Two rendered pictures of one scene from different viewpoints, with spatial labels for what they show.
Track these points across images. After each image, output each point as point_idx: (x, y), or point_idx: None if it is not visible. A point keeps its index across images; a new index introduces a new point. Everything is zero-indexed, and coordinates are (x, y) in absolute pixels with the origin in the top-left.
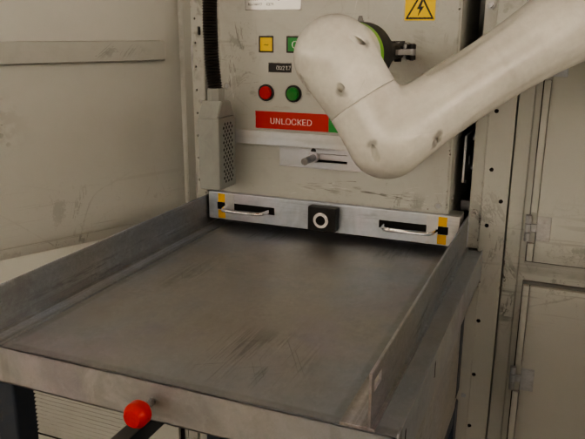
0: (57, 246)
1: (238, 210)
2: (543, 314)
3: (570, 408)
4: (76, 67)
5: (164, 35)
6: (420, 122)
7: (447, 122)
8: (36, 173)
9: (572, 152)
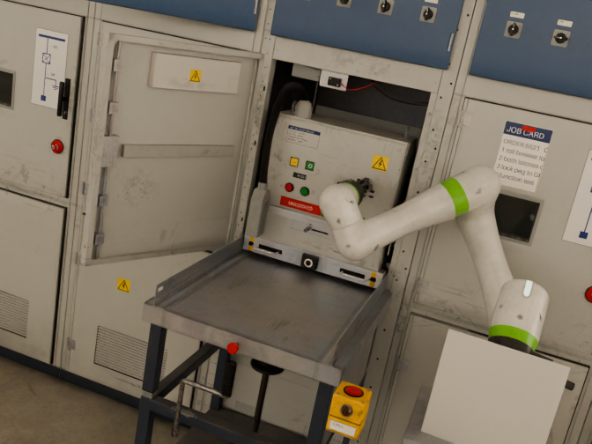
0: (159, 255)
1: (261, 247)
2: (418, 331)
3: (425, 383)
4: (188, 158)
5: (234, 142)
6: (370, 240)
7: (381, 241)
8: (157, 214)
9: (444, 251)
